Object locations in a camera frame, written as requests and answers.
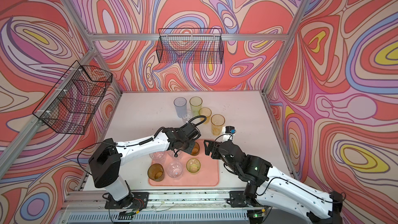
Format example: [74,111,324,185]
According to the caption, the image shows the clear faceted cup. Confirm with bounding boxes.
[167,149,183,160]
[166,161,183,178]

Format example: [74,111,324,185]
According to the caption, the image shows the brown dimpled cup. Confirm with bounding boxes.
[191,142,200,156]
[147,163,165,182]

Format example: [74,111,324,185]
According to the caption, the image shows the short bright green cup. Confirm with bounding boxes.
[186,158,201,174]

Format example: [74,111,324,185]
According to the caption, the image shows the short yellow cup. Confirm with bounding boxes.
[199,107,212,124]

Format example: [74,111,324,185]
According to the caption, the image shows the brown dimpled cup front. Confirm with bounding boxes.
[147,163,165,182]

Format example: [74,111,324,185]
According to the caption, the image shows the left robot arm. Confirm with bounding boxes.
[88,115,207,203]

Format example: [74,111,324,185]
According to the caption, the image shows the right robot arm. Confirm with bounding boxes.
[204,126,345,224]

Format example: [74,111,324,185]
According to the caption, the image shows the pink plastic tray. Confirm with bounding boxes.
[148,139,219,188]

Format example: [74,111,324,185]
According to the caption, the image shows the tall amber yellow cup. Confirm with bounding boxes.
[210,114,226,136]

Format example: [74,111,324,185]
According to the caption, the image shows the tall pale blue cup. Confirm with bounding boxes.
[174,97,187,118]

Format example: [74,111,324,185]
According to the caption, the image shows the tall light green cup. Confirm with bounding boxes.
[189,96,203,117]

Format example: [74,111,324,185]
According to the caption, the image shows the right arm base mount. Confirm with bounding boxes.
[226,190,270,209]

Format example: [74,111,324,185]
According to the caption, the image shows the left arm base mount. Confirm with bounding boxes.
[102,192,149,211]

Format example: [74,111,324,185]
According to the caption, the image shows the black wire basket back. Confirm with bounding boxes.
[156,28,224,64]

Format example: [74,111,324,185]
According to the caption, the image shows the black wire basket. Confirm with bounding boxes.
[156,28,224,64]
[32,61,113,135]

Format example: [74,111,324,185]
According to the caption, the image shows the black wire basket left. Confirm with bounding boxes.
[32,61,113,135]

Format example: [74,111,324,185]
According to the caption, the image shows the aluminium front rail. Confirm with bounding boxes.
[61,188,304,218]

